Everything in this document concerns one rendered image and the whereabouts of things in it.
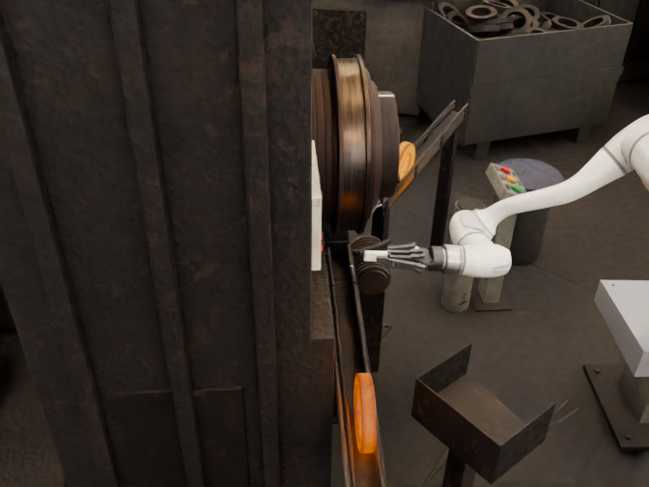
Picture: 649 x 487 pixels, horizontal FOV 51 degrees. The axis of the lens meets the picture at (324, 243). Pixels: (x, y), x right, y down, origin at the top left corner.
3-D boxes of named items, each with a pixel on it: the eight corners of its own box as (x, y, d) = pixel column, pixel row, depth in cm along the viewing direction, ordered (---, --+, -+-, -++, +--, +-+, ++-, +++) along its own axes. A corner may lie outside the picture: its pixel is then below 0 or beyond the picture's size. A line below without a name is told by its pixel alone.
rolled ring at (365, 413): (367, 358, 167) (353, 358, 167) (378, 401, 150) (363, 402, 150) (366, 421, 174) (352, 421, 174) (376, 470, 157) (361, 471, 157)
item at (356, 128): (340, 270, 177) (346, 98, 150) (326, 179, 215) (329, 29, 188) (365, 269, 178) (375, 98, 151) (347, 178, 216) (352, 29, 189)
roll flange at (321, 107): (301, 271, 176) (300, 99, 149) (295, 180, 215) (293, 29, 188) (340, 270, 177) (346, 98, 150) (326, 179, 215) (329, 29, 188)
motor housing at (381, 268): (350, 379, 265) (355, 269, 235) (345, 340, 283) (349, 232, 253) (383, 378, 266) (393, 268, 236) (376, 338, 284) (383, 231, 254)
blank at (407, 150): (389, 154, 249) (398, 156, 248) (409, 133, 259) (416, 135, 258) (389, 188, 259) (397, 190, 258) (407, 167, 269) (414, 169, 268)
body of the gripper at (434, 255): (442, 276, 206) (411, 275, 205) (437, 260, 213) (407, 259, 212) (447, 257, 202) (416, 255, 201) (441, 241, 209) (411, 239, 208)
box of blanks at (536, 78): (459, 163, 409) (477, 35, 365) (402, 108, 473) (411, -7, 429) (604, 140, 437) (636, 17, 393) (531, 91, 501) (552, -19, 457)
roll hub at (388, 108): (377, 217, 180) (383, 119, 164) (364, 166, 203) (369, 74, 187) (398, 216, 180) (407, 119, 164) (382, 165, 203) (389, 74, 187)
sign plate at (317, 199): (311, 271, 147) (311, 198, 137) (305, 206, 168) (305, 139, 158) (322, 270, 147) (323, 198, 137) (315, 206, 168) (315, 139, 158)
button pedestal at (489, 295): (477, 315, 297) (499, 192, 262) (464, 281, 317) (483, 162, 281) (513, 314, 298) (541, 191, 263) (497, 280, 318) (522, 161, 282)
